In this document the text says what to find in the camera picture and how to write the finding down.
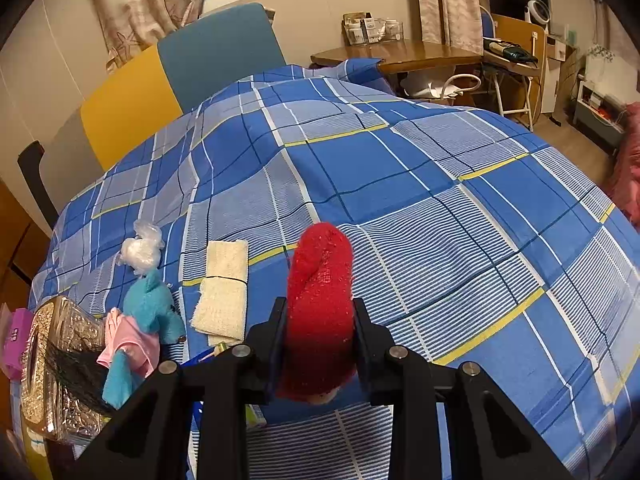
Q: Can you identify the purple box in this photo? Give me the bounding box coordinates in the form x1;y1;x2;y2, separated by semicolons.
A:
0;307;35;378

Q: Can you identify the wooden cabinet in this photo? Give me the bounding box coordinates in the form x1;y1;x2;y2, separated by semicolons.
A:
0;180;51;306

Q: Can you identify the yellow box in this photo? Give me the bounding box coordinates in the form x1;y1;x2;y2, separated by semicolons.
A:
22;437;55;480

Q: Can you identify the pink blanket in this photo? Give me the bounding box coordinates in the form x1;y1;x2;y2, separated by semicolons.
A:
607;102;640;231

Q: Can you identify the clear ornate box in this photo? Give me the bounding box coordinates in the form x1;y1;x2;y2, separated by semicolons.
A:
19;296;113;445

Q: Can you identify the wooden table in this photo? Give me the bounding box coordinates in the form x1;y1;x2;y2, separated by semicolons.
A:
310;39;493;77

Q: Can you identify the beige patterned curtain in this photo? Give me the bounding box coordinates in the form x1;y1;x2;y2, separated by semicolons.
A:
410;0;485;53
82;0;207;73

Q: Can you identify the red knitted sock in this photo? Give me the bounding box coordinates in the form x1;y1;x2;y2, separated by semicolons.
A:
277;221;357;405

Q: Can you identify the pink cloth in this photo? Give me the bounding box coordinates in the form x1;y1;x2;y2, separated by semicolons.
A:
96;308;161;380

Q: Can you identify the blue plaid bed sheet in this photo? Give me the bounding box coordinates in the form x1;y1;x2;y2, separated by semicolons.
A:
27;57;636;480

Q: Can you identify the black chair back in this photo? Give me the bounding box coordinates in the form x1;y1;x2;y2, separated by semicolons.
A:
17;140;60;231

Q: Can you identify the black fibrous bundle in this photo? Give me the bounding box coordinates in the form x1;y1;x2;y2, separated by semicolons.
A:
47;345;113;416

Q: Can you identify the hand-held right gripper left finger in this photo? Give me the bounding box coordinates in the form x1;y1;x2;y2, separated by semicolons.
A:
65;297;288;480

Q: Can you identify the white side cabinet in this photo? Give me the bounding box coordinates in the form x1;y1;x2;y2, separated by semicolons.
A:
542;32;577;117

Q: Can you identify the white electric fireplace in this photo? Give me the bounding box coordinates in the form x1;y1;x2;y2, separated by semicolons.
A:
572;55;632;155

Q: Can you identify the yellow blue grey headboard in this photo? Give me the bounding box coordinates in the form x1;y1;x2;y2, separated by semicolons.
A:
42;2;287;201

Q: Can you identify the clear desktop organizer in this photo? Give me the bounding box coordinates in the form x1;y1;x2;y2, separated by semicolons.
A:
341;11;405;46

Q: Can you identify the cream rolled towel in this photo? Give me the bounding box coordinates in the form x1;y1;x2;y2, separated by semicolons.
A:
190;239;249;347

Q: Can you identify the white folding chair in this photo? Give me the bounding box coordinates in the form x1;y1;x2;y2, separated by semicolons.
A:
480;5;547;131

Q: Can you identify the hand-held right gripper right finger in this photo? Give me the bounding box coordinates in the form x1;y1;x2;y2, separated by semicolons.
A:
352;297;576;480

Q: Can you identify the white round fan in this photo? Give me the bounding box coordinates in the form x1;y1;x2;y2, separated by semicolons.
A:
522;0;549;24

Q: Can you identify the green white hair dryer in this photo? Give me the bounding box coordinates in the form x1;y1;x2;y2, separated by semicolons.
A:
487;39;540;67

